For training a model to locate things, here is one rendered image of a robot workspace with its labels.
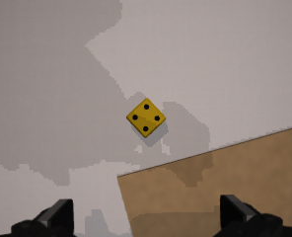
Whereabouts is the tan square mat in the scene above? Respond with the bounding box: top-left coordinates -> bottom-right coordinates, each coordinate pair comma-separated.
117,128 -> 292,237

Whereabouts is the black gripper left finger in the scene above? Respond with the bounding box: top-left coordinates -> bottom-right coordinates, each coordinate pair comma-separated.
0,198 -> 77,237

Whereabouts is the yellow die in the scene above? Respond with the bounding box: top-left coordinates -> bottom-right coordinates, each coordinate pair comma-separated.
126,98 -> 166,137

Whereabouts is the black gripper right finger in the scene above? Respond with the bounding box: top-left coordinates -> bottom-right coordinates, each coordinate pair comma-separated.
213,195 -> 292,237

